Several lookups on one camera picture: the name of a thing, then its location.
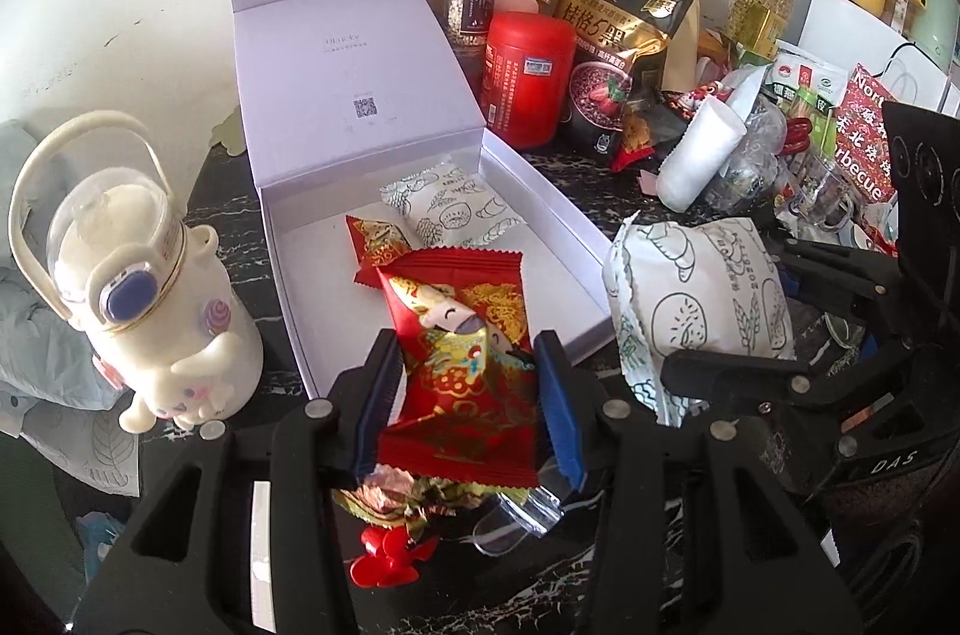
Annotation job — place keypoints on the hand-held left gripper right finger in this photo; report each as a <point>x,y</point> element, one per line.
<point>559,410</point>

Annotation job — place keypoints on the red seasoning bag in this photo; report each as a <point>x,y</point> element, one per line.
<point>870,132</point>

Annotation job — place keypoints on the pale blue puffer jacket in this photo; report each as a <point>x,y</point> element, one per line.
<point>30,335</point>

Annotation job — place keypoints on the red gold candy packet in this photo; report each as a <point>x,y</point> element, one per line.
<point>375,245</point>
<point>457,365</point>

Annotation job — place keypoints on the mint green appliance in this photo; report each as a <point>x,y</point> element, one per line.
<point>937,20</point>

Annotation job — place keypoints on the white cardboard box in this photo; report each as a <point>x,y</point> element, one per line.
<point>847,42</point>

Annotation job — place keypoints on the white line-drawing snack packet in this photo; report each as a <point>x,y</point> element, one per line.
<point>705,290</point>
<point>450,204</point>

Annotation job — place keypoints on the leaf print paper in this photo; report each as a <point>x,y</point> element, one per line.
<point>90,451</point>

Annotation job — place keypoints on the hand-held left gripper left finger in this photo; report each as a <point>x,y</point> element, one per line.
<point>379,395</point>

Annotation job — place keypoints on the orange snack bag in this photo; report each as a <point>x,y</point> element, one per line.
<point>637,143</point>

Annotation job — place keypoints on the white paper roll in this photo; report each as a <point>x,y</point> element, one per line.
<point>697,158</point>

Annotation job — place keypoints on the white smartphone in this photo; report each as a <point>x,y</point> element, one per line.
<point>261,545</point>

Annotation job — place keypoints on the red canister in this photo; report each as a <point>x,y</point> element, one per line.
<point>525,80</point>

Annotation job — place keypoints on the clear plastic piece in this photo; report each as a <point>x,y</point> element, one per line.
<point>517,515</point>

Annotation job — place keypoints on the brown gold foil snack packet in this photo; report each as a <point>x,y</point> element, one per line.
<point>405,500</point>

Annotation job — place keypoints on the lavender gift box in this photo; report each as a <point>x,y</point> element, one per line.
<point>330,80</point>

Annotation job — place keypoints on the brown kraft paper bag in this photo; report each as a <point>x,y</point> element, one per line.
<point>684,57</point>

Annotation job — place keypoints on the red scissors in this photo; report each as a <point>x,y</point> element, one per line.
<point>799,136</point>

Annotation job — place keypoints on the clear glass mug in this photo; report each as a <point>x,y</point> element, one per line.
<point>821,196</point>

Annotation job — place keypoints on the round woven straw mat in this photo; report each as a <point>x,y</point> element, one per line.
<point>765,1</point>

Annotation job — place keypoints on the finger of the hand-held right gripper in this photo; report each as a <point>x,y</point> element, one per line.
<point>840,282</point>
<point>735,376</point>

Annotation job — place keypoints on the cream cartoon water bottle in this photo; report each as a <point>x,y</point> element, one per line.
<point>172,335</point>

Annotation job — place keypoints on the clear plastic bag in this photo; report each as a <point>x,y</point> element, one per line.
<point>750,170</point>

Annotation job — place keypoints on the black gold oatmeal bag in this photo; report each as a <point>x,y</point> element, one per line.
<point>622,27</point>

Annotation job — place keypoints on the small pink block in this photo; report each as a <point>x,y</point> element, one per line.
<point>649,181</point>

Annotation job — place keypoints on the yellow green box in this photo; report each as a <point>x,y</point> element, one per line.
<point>761,31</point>

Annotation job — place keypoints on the green white snack bag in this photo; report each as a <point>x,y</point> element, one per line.
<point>806,95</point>

